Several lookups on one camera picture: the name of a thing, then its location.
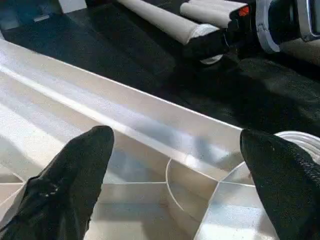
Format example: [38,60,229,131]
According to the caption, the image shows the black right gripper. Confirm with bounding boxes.
[182,4,267,62]

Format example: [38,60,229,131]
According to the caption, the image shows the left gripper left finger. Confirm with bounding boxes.
[0,125,116,240]

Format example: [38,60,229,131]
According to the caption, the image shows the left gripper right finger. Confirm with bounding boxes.
[239,129,320,240]

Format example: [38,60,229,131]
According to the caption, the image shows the white plastic table top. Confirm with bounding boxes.
[0,39,320,240]

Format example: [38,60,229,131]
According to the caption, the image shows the black table mat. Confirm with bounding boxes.
[0,0,320,138]

